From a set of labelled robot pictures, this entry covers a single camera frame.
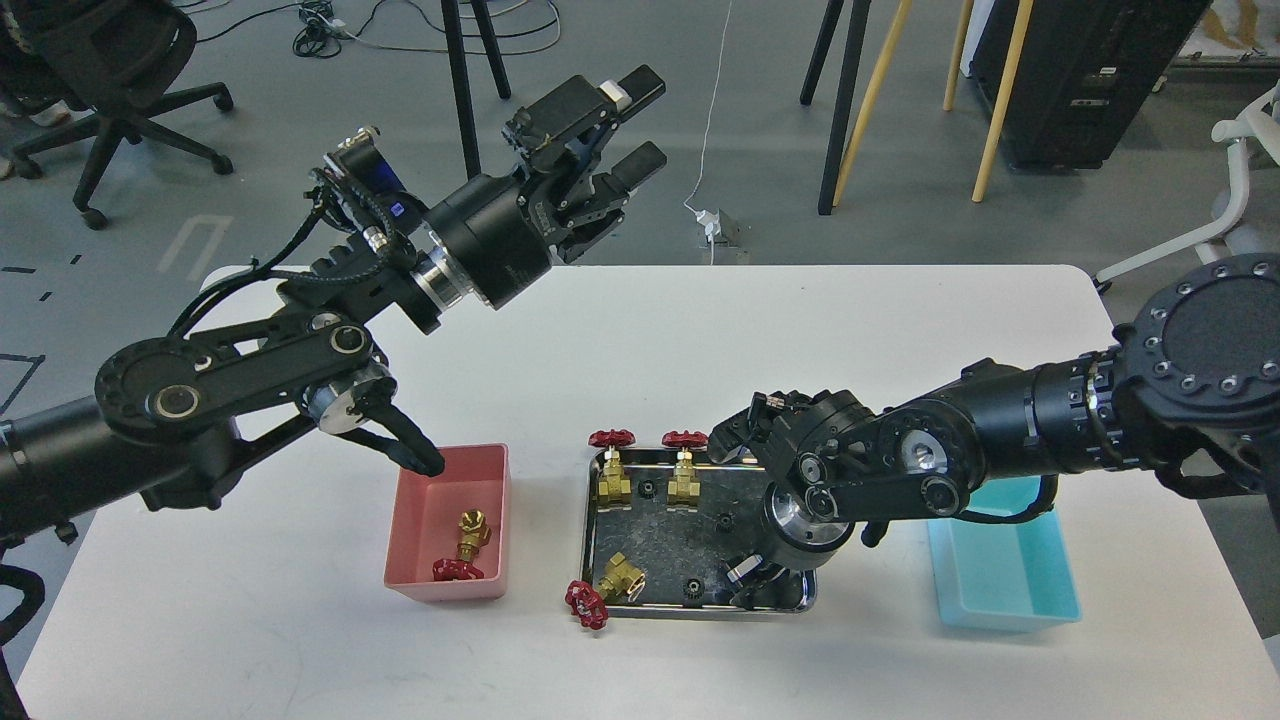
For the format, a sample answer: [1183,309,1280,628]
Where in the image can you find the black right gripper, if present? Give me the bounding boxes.
[727,553,813,610]

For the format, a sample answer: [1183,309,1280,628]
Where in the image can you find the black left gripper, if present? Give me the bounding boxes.
[425,65,668,311]

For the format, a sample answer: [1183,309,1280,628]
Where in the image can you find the brass valve red handle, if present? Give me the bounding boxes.
[662,430,708,512]
[431,509,493,582]
[564,552,646,632]
[588,429,636,510]

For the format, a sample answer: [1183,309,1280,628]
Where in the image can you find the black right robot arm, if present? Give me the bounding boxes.
[707,252,1279,594]

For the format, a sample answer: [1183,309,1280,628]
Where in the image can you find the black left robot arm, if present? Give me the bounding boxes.
[1,65,666,550]

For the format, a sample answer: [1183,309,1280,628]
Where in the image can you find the light blue plastic box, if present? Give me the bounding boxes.
[927,512,1082,633]

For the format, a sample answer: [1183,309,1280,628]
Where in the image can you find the pink plastic box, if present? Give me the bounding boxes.
[383,445,509,602]

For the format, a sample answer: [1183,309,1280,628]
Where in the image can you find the shiny metal tray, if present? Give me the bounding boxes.
[577,447,806,618]

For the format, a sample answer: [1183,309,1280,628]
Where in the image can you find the white power adapter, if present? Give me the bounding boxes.
[694,209,741,246]

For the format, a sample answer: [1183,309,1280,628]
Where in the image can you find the black stand leg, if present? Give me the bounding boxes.
[440,0,483,178]
[470,0,512,100]

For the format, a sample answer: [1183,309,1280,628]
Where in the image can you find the black easel leg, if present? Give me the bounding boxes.
[799,1,872,217]

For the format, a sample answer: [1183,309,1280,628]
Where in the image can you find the yellow wooden leg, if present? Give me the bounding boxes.
[972,1,1036,202]
[942,0,975,111]
[832,0,914,208]

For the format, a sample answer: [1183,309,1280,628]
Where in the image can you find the black speaker cabinet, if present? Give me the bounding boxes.
[1000,1,1208,174]

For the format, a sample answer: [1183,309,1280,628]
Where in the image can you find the black office chair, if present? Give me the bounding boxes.
[3,1,234,231]

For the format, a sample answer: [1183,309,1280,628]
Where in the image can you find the white office chair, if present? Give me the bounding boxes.
[1092,85,1280,293]

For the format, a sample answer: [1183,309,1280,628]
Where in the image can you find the white cable on floor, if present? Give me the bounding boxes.
[684,0,733,266]

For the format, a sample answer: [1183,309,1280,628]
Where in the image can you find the black cable bundle on floor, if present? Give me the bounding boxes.
[180,0,563,59]

